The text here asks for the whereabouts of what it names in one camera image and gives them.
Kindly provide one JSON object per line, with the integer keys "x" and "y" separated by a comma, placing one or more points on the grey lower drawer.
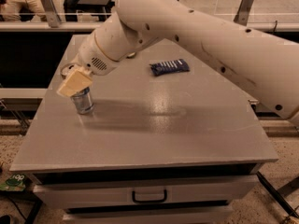
{"x": 185, "y": 215}

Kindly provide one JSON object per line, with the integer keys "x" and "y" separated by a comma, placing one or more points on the green chip bag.
{"x": 15, "y": 183}

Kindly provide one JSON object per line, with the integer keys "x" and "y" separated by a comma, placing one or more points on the metal railing post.
{"x": 52, "y": 16}
{"x": 242, "y": 15}

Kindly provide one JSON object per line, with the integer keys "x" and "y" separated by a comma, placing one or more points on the grey drawer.
{"x": 185, "y": 215}
{"x": 117, "y": 193}

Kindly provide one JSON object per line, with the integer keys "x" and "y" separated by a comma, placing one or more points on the yellow sponge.
{"x": 131, "y": 55}

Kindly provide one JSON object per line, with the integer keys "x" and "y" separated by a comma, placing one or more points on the grey upper drawer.
{"x": 117, "y": 193}

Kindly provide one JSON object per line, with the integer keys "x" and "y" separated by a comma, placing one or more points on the metal railing post left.
{"x": 52, "y": 16}

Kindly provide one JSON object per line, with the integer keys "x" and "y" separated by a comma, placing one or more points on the dark blue snack packet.
{"x": 169, "y": 67}

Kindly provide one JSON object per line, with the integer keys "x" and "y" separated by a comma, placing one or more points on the black metal floor bar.
{"x": 277, "y": 196}

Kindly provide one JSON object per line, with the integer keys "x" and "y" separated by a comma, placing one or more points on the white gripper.
{"x": 92, "y": 57}

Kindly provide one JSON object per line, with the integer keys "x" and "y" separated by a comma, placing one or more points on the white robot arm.
{"x": 263, "y": 65}

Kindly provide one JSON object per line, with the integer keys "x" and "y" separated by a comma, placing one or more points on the person in beige trousers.
{"x": 11, "y": 9}

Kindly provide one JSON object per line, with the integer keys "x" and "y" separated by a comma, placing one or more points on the metal railing post right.
{"x": 242, "y": 15}

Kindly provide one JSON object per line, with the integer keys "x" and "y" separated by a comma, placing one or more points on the silver blue redbull can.
{"x": 82, "y": 100}

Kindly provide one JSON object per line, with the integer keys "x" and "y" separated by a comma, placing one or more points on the black drawer handle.
{"x": 149, "y": 198}

